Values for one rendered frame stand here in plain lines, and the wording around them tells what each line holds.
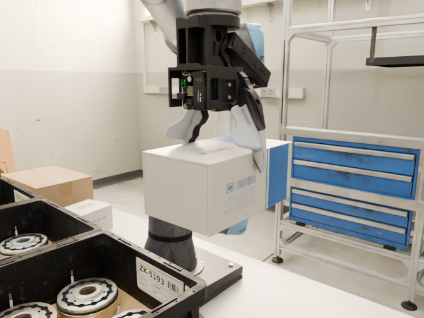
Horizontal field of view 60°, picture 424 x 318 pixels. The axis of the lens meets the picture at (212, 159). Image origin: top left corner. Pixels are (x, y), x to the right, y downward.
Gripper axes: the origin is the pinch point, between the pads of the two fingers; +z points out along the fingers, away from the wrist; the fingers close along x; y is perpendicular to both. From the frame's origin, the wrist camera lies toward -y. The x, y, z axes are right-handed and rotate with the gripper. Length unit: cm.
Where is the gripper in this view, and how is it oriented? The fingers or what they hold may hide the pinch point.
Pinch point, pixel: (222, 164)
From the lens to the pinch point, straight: 53.6
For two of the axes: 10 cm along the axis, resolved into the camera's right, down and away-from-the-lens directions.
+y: -6.4, 1.7, -7.5
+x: 7.7, 1.4, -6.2
